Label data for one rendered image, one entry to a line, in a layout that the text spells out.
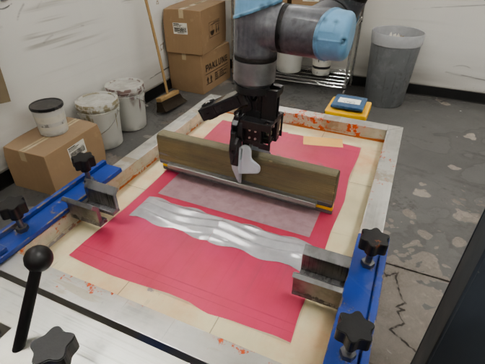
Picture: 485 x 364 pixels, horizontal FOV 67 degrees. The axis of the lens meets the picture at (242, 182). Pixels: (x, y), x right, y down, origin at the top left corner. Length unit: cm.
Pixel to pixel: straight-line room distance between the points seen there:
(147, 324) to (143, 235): 22
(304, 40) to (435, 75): 368
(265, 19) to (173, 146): 36
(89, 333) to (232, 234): 31
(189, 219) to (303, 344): 32
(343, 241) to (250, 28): 41
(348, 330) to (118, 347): 26
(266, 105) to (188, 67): 326
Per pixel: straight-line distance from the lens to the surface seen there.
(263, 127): 68
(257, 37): 63
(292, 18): 61
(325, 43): 60
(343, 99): 127
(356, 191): 85
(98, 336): 49
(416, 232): 234
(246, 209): 76
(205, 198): 79
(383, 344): 178
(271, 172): 74
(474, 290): 94
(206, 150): 79
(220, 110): 72
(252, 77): 65
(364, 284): 59
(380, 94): 379
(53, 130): 270
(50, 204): 79
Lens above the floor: 143
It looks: 35 degrees down
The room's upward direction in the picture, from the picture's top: straight up
